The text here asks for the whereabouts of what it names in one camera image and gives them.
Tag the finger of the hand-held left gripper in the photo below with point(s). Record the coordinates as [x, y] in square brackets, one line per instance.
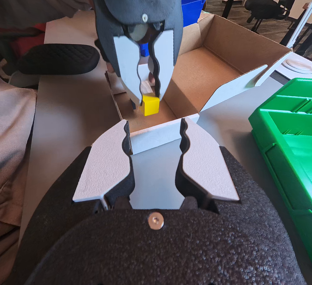
[165, 60]
[126, 63]

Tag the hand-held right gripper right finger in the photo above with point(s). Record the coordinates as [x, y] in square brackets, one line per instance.
[207, 167]

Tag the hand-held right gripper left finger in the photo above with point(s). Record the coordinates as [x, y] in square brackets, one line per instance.
[104, 165]

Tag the white cardboard box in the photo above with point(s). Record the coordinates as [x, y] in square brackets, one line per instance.
[207, 70]

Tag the yellow cube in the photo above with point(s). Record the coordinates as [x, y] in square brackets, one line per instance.
[151, 106]

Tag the blue plastic bin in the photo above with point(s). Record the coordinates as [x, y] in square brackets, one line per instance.
[192, 9]

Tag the green plastic bin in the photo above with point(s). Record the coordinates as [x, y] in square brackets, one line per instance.
[290, 138]

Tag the black chair armrest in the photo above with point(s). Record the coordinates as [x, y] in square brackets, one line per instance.
[58, 58]

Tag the beige pants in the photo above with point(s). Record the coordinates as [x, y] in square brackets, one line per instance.
[14, 143]

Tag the black office chair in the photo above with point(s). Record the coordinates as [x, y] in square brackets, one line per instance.
[265, 8]

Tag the white lamp base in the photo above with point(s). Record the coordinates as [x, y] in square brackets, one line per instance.
[298, 65]

